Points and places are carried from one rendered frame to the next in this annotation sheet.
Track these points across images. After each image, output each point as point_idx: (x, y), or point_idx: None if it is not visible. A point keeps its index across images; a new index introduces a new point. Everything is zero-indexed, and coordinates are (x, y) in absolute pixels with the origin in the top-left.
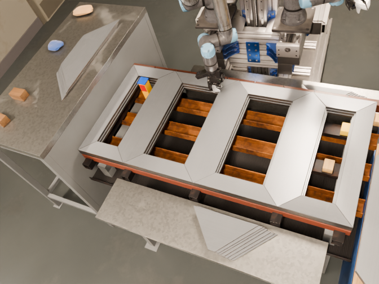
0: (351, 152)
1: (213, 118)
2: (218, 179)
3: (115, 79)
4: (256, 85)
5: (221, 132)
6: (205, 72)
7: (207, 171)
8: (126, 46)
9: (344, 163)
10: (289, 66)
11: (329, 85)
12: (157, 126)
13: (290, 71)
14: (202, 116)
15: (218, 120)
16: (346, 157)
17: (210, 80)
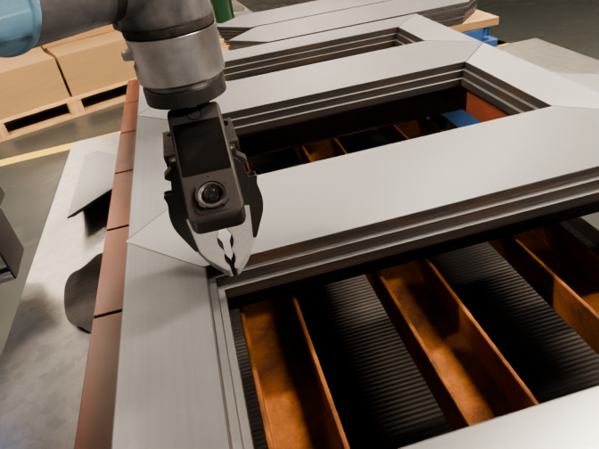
0: (282, 47)
1: (380, 200)
2: (558, 94)
3: None
4: (142, 192)
5: (417, 157)
6: (216, 124)
7: (574, 115)
8: None
9: (312, 44)
10: (4, 221)
11: (57, 203)
12: None
13: (17, 239)
14: None
15: (378, 184)
16: (298, 46)
17: (239, 146)
